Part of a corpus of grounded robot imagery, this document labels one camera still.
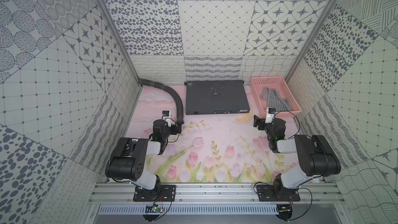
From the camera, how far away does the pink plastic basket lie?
1.06m

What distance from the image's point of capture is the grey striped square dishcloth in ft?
3.56

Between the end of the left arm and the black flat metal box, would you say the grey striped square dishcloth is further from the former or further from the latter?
the end of the left arm

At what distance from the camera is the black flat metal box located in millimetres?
1034

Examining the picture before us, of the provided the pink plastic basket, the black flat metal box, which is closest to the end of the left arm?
the black flat metal box

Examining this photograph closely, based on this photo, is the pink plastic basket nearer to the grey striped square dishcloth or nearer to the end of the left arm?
the grey striped square dishcloth
